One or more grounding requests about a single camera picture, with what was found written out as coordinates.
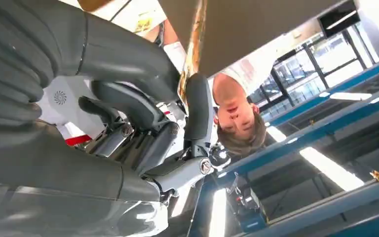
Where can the black hanging screen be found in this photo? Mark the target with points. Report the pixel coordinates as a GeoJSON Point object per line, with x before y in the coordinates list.
{"type": "Point", "coordinates": [338, 18]}

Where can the white kiosk stand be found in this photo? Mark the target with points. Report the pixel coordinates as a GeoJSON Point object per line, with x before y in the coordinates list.
{"type": "Point", "coordinates": [78, 98]}

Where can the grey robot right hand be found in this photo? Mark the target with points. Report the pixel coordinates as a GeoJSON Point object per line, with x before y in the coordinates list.
{"type": "Point", "coordinates": [45, 170]}

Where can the person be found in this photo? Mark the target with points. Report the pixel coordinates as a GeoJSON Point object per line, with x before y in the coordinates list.
{"type": "Point", "coordinates": [238, 117]}

